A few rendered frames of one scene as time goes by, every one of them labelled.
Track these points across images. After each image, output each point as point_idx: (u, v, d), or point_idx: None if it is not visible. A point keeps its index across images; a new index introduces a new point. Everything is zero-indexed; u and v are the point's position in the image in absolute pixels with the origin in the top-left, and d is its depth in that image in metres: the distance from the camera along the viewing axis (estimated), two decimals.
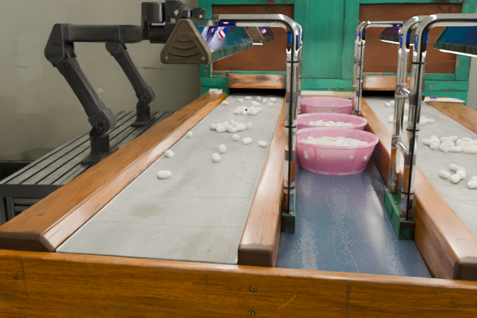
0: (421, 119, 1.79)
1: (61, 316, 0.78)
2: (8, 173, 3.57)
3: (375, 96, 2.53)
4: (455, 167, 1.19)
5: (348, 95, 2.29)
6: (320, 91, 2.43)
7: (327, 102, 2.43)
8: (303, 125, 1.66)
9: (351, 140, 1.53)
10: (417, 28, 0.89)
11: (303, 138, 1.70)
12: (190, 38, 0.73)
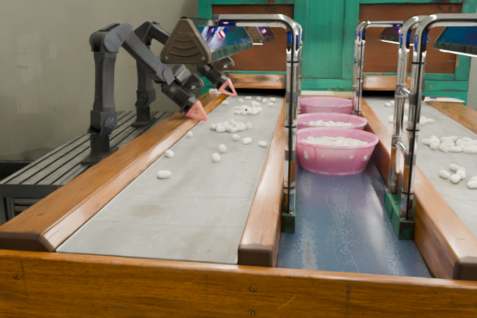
0: (421, 119, 1.79)
1: (61, 316, 0.78)
2: (8, 173, 3.57)
3: (375, 96, 2.53)
4: (455, 167, 1.19)
5: (348, 95, 2.29)
6: (320, 91, 2.43)
7: (327, 102, 2.43)
8: (303, 125, 1.66)
9: (351, 140, 1.53)
10: (417, 28, 0.89)
11: (303, 138, 1.70)
12: (190, 38, 0.73)
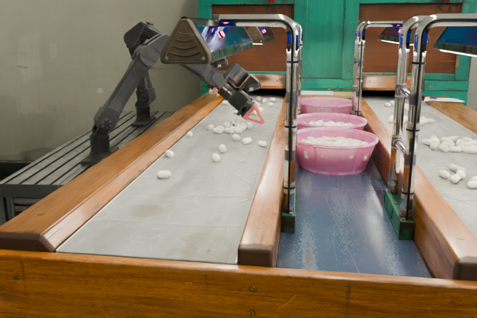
0: (421, 119, 1.79)
1: (61, 316, 0.78)
2: (8, 173, 3.57)
3: (375, 96, 2.53)
4: (455, 167, 1.19)
5: (348, 95, 2.29)
6: (320, 91, 2.43)
7: (327, 102, 2.43)
8: (303, 125, 1.66)
9: (351, 140, 1.53)
10: (417, 28, 0.89)
11: (303, 138, 1.70)
12: (190, 38, 0.73)
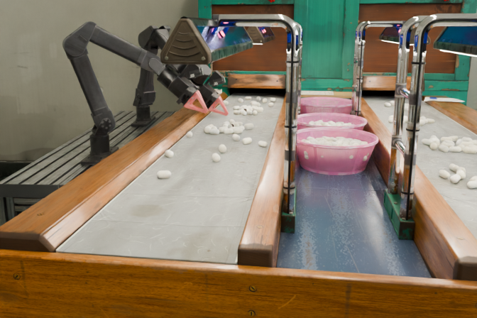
0: (421, 119, 1.79)
1: (61, 316, 0.78)
2: (8, 173, 3.57)
3: (375, 96, 2.53)
4: (455, 167, 1.19)
5: (348, 95, 2.29)
6: (320, 91, 2.43)
7: (327, 102, 2.43)
8: (303, 125, 1.66)
9: (351, 140, 1.53)
10: (417, 28, 0.89)
11: (303, 138, 1.70)
12: (190, 38, 0.73)
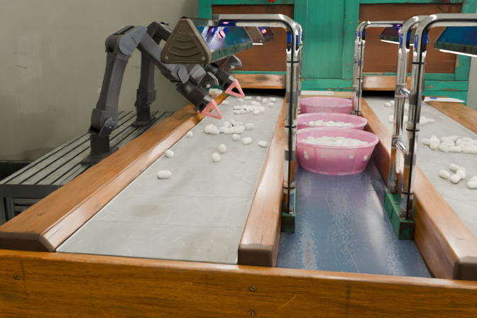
0: (421, 119, 1.79)
1: (61, 316, 0.78)
2: (8, 173, 3.57)
3: (375, 96, 2.53)
4: (455, 167, 1.19)
5: (348, 95, 2.29)
6: (320, 91, 2.43)
7: (327, 102, 2.43)
8: (303, 125, 1.66)
9: (351, 140, 1.53)
10: (417, 28, 0.89)
11: (303, 138, 1.70)
12: (190, 38, 0.73)
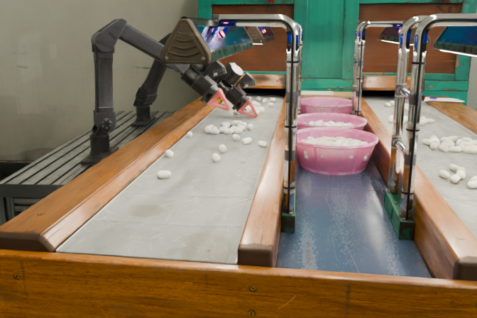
0: (421, 119, 1.79)
1: (61, 316, 0.78)
2: (8, 173, 3.57)
3: (375, 96, 2.53)
4: (455, 167, 1.19)
5: (348, 95, 2.29)
6: (320, 91, 2.43)
7: (327, 102, 2.43)
8: (303, 125, 1.66)
9: (351, 140, 1.53)
10: (417, 28, 0.89)
11: (303, 138, 1.70)
12: (190, 38, 0.73)
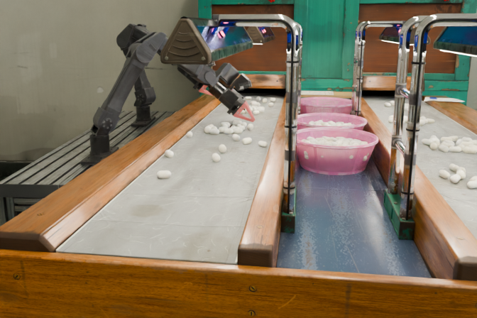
0: (421, 119, 1.79)
1: (61, 316, 0.78)
2: (8, 173, 3.57)
3: (375, 96, 2.53)
4: (455, 167, 1.19)
5: (348, 95, 2.29)
6: (320, 91, 2.43)
7: (327, 102, 2.43)
8: (303, 125, 1.66)
9: (351, 140, 1.53)
10: (417, 28, 0.89)
11: (303, 138, 1.70)
12: (190, 38, 0.73)
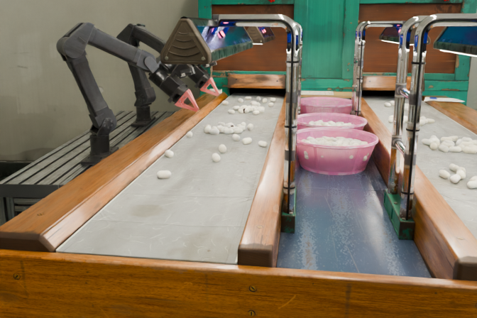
0: (421, 119, 1.79)
1: (61, 316, 0.78)
2: (8, 173, 3.57)
3: (375, 96, 2.53)
4: (455, 167, 1.19)
5: (348, 95, 2.29)
6: (320, 91, 2.43)
7: (327, 102, 2.43)
8: (303, 125, 1.66)
9: (351, 140, 1.53)
10: (417, 28, 0.89)
11: (303, 138, 1.70)
12: (190, 38, 0.73)
